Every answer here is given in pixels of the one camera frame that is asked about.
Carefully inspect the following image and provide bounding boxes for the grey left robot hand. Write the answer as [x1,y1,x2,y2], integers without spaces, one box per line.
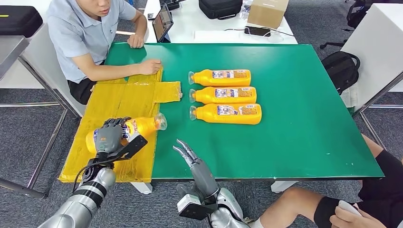
[94,117,132,155]

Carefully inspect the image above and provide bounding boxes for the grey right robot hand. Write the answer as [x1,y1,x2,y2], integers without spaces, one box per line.
[172,139,220,202]

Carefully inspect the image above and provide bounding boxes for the person's hand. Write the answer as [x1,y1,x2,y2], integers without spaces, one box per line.
[329,203,388,228]

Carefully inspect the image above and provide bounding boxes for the person's right hand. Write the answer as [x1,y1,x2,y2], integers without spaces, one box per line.
[138,58,163,76]

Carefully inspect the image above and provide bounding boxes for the person's left hand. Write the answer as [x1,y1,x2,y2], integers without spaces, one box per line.
[127,34,145,49]

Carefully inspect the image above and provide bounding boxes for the handheld remote controller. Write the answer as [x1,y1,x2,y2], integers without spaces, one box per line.
[337,200,363,218]

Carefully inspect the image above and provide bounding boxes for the orange detergent bottle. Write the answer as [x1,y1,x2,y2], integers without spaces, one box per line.
[86,113,168,155]
[188,68,252,87]
[189,86,258,105]
[189,103,262,125]

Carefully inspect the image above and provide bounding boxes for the tablet on stand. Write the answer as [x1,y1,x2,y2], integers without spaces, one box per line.
[152,3,174,43]

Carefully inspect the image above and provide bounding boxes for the yellow taped cardboard mat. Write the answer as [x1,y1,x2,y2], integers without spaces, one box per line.
[58,66,183,184]

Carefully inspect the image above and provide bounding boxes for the person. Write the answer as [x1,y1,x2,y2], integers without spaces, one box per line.
[251,133,403,228]
[46,0,163,105]

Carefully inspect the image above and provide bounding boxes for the black soft equipment bag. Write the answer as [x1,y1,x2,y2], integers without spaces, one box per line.
[198,0,244,20]

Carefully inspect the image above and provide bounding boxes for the white side table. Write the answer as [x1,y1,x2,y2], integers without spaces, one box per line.
[0,0,86,118]

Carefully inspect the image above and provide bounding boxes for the clear plastic bag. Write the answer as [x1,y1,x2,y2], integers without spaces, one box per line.
[239,3,252,21]

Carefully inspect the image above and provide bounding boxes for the black smartphone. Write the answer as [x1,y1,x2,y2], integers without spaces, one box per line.
[244,26,271,38]

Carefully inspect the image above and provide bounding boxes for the black hard carry case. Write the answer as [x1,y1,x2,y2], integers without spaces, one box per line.
[0,5,44,38]

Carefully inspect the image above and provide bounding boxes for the folded newspaper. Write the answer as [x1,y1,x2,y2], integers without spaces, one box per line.
[340,83,359,108]

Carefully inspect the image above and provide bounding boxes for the brown cardboard box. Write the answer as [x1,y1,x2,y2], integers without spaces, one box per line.
[247,0,289,29]

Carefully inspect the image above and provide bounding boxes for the black backpack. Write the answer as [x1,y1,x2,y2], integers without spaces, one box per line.
[321,51,361,95]

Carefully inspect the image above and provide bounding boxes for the white desk metal legs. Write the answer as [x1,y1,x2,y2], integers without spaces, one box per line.
[340,3,403,117]

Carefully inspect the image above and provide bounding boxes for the black office chair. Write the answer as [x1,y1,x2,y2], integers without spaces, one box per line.
[320,0,375,50]

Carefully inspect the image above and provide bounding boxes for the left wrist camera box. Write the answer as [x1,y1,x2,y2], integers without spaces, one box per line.
[104,134,149,162]

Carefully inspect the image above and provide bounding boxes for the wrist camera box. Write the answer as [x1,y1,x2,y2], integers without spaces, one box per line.
[104,134,149,162]
[177,194,218,221]

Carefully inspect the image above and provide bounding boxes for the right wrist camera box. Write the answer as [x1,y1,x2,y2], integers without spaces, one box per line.
[177,194,218,221]

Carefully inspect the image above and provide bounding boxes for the grey metal frame table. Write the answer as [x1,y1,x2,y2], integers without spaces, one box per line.
[0,35,79,200]

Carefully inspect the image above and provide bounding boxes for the thin charging cable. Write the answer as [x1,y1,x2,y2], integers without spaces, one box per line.
[224,25,295,37]

